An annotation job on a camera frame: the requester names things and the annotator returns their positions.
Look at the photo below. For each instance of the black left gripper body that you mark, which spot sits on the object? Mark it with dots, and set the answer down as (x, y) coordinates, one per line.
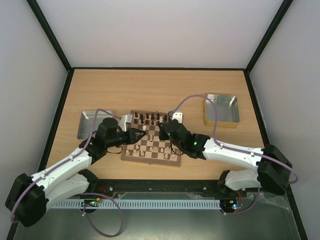
(129, 139)

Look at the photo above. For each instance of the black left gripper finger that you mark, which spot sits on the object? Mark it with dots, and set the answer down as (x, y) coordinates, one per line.
(138, 132)
(137, 138)

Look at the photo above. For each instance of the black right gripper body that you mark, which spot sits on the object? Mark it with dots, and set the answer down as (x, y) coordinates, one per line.
(165, 131)

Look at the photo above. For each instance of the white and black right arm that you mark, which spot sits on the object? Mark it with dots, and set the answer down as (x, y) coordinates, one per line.
(265, 168)

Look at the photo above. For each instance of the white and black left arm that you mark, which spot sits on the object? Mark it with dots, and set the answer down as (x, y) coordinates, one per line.
(31, 196)

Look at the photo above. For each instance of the wooden chess board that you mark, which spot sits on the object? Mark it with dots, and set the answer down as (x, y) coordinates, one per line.
(151, 150)

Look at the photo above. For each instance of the silver embossed metal tray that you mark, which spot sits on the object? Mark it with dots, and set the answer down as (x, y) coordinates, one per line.
(87, 119)

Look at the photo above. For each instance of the yellow metal tin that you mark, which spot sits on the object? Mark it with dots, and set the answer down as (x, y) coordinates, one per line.
(227, 110)

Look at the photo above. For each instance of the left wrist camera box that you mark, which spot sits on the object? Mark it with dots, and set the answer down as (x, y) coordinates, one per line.
(124, 120)

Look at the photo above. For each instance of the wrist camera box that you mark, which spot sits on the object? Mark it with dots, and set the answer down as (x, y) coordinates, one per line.
(124, 120)
(176, 115)

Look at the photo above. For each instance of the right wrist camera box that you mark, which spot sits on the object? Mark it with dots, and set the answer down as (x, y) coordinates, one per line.
(176, 115)

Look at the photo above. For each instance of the black aluminium frame rail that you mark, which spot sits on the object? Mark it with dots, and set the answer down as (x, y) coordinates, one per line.
(92, 185)

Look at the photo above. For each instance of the light blue cable duct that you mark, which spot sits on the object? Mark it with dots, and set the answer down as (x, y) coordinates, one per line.
(141, 204)

